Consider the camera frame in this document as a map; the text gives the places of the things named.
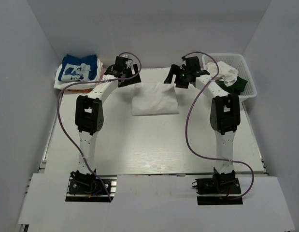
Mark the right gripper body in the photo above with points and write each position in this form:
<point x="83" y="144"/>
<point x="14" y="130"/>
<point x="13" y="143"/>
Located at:
<point x="179" y="79"/>

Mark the white t shirt red print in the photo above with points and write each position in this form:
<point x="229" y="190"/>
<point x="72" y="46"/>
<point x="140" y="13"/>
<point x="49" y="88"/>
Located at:
<point x="150" y="99"/>

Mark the white plastic basket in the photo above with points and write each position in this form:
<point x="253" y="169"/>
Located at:
<point x="238" y="62"/>

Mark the dark green shirt in basket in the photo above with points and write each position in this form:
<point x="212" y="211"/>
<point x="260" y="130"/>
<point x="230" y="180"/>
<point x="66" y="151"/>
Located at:
<point x="236" y="88"/>

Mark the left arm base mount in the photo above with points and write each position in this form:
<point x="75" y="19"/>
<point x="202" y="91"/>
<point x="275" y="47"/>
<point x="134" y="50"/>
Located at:
<point x="87" y="188"/>

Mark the orange shirt under stack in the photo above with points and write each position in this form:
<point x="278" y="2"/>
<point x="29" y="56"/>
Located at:
<point x="80" y="90"/>

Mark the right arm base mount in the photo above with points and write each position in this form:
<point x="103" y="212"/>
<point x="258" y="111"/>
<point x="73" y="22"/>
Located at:
<point x="220" y="189"/>

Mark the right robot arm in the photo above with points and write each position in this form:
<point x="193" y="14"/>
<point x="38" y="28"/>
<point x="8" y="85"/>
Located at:
<point x="225" y="114"/>

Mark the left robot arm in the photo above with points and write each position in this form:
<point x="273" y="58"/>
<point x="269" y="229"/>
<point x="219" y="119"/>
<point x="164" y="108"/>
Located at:
<point x="89" y="116"/>

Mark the white shirt in basket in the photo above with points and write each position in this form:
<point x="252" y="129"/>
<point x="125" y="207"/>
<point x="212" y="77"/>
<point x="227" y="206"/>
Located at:
<point x="222" y="72"/>

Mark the blue printed t shirt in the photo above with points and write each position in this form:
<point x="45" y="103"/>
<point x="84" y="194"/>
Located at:
<point x="76" y="69"/>

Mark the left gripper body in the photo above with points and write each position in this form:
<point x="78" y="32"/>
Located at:
<point x="128" y="79"/>

